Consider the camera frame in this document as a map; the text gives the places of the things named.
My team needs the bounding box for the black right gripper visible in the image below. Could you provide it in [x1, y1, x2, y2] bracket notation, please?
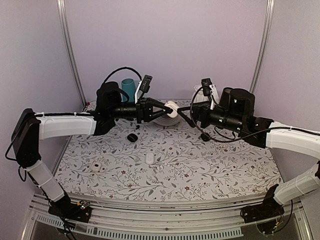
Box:
[177, 100, 245, 133]

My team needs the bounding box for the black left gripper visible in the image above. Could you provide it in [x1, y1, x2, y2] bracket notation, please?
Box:
[109, 97, 171, 123]

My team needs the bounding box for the beige earbud charging case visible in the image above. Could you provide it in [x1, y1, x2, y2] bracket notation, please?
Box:
[165, 100, 179, 119]

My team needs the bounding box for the black earbud case gold trim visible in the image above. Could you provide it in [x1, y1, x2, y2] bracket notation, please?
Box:
[200, 133, 211, 142]

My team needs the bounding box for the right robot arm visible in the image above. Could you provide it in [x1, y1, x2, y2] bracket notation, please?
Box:
[177, 87, 320, 218]

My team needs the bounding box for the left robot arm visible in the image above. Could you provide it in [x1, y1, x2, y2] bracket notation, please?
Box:
[7, 81, 173, 217]

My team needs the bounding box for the small black earbud case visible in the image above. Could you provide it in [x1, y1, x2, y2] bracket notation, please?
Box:
[127, 133, 138, 143]

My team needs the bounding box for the white open earbud case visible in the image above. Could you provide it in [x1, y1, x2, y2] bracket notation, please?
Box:
[91, 162, 102, 172]

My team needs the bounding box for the grey spiral plate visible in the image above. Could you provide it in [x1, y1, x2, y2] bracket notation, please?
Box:
[153, 115, 181, 127]

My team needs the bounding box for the white ribbed vase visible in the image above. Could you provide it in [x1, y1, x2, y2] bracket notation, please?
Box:
[192, 84, 209, 103]

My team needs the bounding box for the teal cup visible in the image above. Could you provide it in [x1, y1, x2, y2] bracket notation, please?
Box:
[121, 78, 136, 102]

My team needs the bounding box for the floral patterned table mat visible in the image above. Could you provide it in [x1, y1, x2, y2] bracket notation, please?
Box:
[55, 119, 282, 202]

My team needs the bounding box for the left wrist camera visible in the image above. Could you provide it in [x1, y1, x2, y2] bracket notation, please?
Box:
[134, 74, 153, 104]

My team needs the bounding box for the aluminium front rail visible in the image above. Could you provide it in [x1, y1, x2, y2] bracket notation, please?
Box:
[21, 193, 314, 240]

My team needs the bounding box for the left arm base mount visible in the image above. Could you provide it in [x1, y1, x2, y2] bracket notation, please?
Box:
[48, 195, 93, 223]

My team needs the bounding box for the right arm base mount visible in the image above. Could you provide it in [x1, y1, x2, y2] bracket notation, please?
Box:
[240, 193, 285, 235]

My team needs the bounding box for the right aluminium frame post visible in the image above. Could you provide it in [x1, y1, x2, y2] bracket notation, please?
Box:
[249, 0, 275, 94]

